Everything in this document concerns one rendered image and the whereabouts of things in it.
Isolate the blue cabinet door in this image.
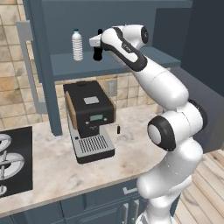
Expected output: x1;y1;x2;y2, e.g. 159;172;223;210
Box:
170;66;224;154
22;0;64;137

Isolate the dark bottle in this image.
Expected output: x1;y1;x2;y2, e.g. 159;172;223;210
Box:
92;28;104;62

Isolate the black coffee machine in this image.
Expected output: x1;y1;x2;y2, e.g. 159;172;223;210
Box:
62;80;123;165

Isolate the blue open wall cabinet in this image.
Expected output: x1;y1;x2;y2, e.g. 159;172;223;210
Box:
40;0;194;82

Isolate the grey cabinet door handle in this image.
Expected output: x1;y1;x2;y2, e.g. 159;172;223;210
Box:
15;20;48;116

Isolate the grey drawer handle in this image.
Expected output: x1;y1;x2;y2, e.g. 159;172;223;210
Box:
122;186;139;196

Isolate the grey cupboard door handle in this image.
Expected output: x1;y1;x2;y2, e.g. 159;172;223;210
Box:
132;199;141;224
122;202;130;224

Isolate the blue closed wall cabinet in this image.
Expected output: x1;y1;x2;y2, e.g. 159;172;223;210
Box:
151;0;224;98

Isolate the black hob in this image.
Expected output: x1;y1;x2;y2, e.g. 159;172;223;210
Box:
0;125;34;200

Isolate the grey wall socket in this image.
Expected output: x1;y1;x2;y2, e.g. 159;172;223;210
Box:
105;79;118;97

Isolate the clear plastic water bottle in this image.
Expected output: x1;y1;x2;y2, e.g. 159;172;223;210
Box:
71;27;85;62

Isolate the blue drawer front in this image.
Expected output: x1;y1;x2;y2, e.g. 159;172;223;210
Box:
83;178;142;212
10;200;64;224

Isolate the blue base cupboard door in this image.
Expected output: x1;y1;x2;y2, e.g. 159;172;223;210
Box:
64;199;132;224
129;194;151;224

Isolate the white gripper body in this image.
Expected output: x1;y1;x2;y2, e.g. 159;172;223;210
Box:
88;33;104;48

